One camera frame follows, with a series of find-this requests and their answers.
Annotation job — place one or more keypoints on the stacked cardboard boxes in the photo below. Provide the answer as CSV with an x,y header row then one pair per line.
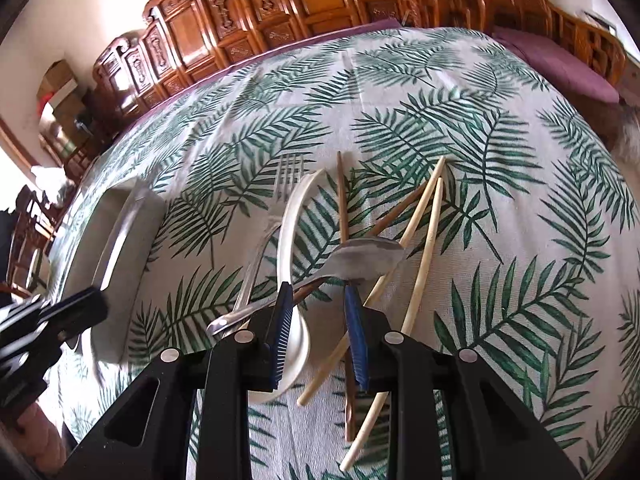
x,y
59,99

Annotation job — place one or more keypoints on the wooden chair at left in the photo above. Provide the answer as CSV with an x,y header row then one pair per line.
x,y
27,234

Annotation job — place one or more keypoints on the person's left hand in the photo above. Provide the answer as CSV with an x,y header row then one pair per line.
x,y
38,439

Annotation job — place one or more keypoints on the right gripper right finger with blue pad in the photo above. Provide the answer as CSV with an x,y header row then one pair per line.
x,y
406,374

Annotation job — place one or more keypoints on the purple armchair cushion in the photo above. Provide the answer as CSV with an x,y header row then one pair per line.
x,y
562,69

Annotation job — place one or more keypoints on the light wooden chopstick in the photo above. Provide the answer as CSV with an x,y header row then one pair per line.
x,y
406,327
343,345

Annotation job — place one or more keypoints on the carved wooden armchair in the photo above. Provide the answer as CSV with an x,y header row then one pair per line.
x,y
595,47

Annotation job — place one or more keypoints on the metal spoon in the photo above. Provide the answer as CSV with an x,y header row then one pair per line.
x,y
360,259

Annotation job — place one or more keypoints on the carved wooden long sofa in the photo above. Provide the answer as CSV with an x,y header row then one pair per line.
x,y
186,41

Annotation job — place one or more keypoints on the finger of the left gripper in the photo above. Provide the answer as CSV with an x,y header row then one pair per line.
x,y
76,313

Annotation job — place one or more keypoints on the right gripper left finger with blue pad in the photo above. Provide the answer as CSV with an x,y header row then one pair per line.
x,y
248,360

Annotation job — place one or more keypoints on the palm leaf print tablecloth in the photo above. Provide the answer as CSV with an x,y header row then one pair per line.
x,y
536,262

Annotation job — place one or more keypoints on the grey rectangular utensil tray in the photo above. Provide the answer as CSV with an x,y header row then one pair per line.
x,y
111,255

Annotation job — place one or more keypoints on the white plastic fork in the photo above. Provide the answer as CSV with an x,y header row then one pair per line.
x,y
290,169

